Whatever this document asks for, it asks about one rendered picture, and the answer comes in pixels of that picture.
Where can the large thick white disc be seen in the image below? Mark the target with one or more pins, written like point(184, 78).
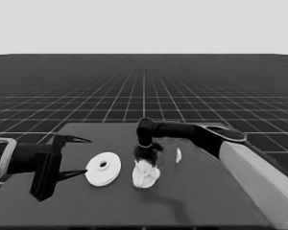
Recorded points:
point(96, 175)

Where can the white round carrier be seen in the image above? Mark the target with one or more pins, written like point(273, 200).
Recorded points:
point(148, 182)

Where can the small white T-shaped piece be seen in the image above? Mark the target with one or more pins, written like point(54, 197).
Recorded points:
point(178, 156)

